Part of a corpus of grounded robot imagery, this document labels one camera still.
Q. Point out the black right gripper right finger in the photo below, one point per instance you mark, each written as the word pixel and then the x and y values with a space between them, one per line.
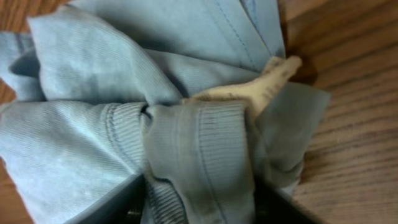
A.
pixel 274 208

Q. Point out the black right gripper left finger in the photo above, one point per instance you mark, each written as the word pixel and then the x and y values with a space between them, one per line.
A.
pixel 124 207

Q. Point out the light blue printed t-shirt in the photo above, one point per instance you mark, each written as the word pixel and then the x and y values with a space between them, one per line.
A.
pixel 193 95

